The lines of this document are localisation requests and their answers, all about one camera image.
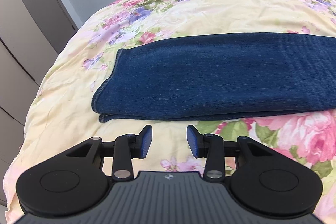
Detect beige wardrobe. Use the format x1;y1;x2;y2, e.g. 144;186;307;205
0;0;60;206

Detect blue denim jeans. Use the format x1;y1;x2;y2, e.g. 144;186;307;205
92;33;335;122

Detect floral yellow bed quilt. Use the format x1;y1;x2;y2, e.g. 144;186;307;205
3;0;335;223

